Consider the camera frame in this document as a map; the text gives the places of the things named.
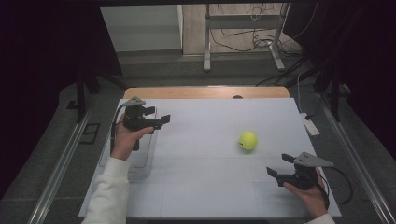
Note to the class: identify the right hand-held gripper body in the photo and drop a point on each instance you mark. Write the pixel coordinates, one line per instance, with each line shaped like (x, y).
(303, 174)

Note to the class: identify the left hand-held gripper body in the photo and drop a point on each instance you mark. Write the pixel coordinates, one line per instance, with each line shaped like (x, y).
(135, 119)

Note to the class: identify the clear plastic container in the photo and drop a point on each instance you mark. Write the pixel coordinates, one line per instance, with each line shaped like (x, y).
(146, 155)

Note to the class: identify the yellow tennis ball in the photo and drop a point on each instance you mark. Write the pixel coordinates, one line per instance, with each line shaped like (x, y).
(248, 140)

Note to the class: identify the person's left hand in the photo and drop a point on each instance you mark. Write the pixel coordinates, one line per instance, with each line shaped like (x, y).
(124, 141)

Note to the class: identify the person's right hand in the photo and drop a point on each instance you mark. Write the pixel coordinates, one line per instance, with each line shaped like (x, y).
(309, 199)

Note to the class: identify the wooden table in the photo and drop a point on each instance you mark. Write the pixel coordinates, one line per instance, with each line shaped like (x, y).
(193, 92)

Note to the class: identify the white power strip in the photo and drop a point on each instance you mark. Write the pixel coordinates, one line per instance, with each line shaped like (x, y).
(310, 124)

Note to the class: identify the black floor plate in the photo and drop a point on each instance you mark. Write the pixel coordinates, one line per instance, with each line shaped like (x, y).
(89, 133)

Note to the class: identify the black stand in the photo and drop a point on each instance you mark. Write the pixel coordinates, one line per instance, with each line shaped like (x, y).
(334, 96)
(82, 93)

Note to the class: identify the white cabinet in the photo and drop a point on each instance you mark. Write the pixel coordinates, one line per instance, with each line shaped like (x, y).
(140, 28)

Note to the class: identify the dark curtain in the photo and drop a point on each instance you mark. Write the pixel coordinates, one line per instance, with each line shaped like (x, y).
(361, 62)
(46, 77)

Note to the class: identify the aluminium rail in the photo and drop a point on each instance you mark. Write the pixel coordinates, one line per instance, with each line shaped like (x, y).
(59, 168)
(358, 161)

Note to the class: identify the grey metal desk frame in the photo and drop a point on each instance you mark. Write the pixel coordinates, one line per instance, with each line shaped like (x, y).
(243, 21)

